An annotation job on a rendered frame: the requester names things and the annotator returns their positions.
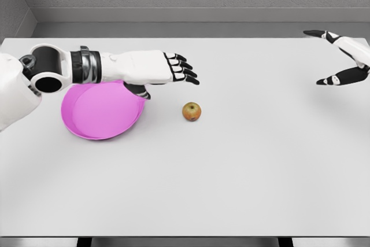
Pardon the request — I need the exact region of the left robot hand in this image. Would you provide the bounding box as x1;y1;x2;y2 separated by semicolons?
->
122;50;201;100

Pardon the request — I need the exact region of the pink plate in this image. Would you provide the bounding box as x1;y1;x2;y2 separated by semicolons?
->
60;79;145;142

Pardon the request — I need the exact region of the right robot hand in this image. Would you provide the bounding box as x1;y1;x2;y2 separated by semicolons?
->
302;30;370;86

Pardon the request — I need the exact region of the yellow-red apple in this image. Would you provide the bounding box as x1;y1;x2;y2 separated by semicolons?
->
182;102;202;122

